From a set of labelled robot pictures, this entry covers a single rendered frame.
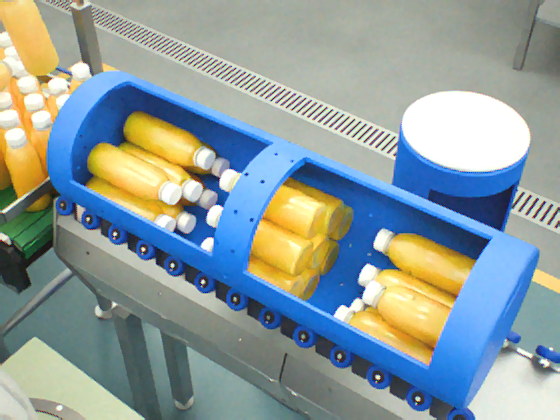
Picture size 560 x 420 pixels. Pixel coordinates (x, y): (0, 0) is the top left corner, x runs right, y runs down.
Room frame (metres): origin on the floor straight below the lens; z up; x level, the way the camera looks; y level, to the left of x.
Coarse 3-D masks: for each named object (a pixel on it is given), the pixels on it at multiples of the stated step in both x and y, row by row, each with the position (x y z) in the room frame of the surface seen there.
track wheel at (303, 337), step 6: (300, 324) 0.79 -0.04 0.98; (294, 330) 0.79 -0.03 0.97; (300, 330) 0.78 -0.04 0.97; (306, 330) 0.78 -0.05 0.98; (294, 336) 0.78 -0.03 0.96; (300, 336) 0.78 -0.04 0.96; (306, 336) 0.77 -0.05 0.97; (312, 336) 0.77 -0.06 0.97; (300, 342) 0.77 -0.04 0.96; (306, 342) 0.77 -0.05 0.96; (312, 342) 0.76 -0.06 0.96
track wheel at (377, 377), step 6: (372, 366) 0.71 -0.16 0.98; (372, 372) 0.70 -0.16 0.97; (378, 372) 0.70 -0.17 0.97; (384, 372) 0.69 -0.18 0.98; (372, 378) 0.69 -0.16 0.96; (378, 378) 0.69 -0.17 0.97; (384, 378) 0.69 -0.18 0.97; (390, 378) 0.68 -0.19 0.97; (372, 384) 0.68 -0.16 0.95; (378, 384) 0.68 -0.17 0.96; (384, 384) 0.68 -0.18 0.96
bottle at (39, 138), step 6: (48, 126) 1.24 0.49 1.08; (36, 132) 1.23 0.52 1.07; (42, 132) 1.23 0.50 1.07; (48, 132) 1.23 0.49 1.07; (30, 138) 1.23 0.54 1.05; (36, 138) 1.22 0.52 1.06; (42, 138) 1.22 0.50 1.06; (48, 138) 1.22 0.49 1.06; (36, 144) 1.22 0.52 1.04; (42, 144) 1.21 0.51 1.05; (42, 150) 1.21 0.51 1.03; (42, 156) 1.21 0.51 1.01; (42, 162) 1.21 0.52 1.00; (48, 174) 1.21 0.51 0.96; (54, 192) 1.21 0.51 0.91
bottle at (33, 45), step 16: (0, 0) 1.20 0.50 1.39; (16, 0) 1.20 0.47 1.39; (32, 0) 1.22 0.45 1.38; (0, 16) 1.19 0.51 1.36; (16, 16) 1.18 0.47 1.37; (32, 16) 1.20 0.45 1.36; (16, 32) 1.18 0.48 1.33; (32, 32) 1.19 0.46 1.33; (16, 48) 1.20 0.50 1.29; (32, 48) 1.19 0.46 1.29; (48, 48) 1.22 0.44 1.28; (32, 64) 1.20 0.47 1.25; (48, 64) 1.21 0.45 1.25
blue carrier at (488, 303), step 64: (64, 128) 1.08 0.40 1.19; (192, 128) 1.22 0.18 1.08; (256, 128) 1.06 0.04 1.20; (64, 192) 1.05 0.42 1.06; (256, 192) 0.88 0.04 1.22; (384, 192) 0.88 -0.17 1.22; (192, 256) 0.86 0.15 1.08; (384, 256) 0.93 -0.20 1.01; (512, 256) 0.73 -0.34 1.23; (320, 320) 0.72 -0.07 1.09; (448, 320) 0.64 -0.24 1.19; (512, 320) 0.76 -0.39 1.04; (448, 384) 0.59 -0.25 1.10
